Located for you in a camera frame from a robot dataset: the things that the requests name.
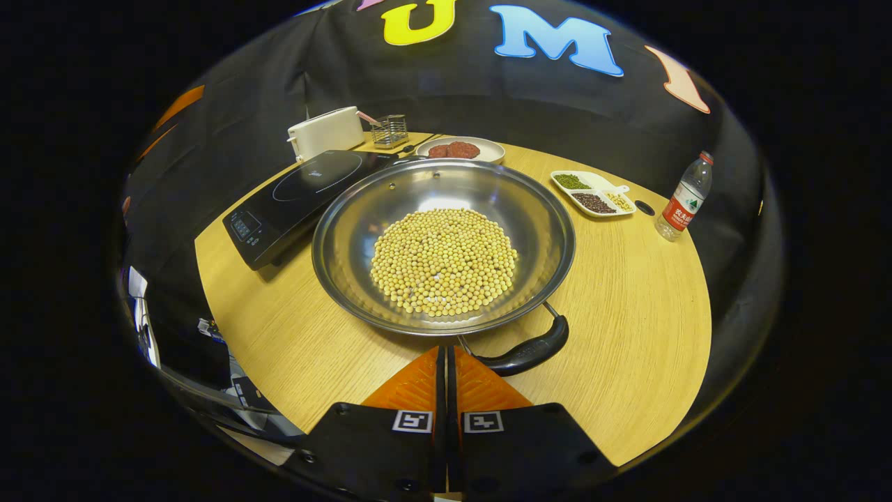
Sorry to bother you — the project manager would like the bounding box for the black power cable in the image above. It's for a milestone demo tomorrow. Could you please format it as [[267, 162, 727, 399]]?
[[396, 132, 443, 155]]

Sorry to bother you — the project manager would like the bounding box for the white divided dish with beans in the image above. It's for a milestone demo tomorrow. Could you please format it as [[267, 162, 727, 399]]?
[[550, 170, 637, 219]]

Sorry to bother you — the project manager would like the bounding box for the steel pot with black handle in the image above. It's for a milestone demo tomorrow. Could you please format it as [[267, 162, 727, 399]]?
[[312, 158, 577, 378]]

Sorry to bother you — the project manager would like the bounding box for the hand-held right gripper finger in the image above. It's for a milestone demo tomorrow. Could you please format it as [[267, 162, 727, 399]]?
[[447, 345, 621, 499], [282, 347, 447, 499]]

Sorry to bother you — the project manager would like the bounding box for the metal wire basket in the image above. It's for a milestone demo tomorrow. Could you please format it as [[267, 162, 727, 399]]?
[[370, 114, 409, 149]]

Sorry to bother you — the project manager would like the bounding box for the white sheet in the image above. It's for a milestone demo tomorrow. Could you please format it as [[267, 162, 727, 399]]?
[[128, 268, 161, 368]]

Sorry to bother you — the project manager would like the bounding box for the clear water bottle red label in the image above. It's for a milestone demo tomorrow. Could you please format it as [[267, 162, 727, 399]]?
[[654, 151, 714, 242]]

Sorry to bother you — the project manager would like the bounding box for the white toaster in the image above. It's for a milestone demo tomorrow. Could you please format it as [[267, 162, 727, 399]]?
[[287, 106, 366, 162]]

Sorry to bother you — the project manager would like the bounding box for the white round plate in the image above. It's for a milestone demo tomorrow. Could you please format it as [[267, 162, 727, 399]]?
[[416, 137, 506, 165]]

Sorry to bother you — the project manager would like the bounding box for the pile of soybeans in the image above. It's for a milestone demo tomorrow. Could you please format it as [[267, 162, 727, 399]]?
[[369, 208, 519, 318]]

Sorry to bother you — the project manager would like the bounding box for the black induction cooktop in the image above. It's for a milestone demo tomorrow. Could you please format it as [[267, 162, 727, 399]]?
[[222, 149, 401, 271]]

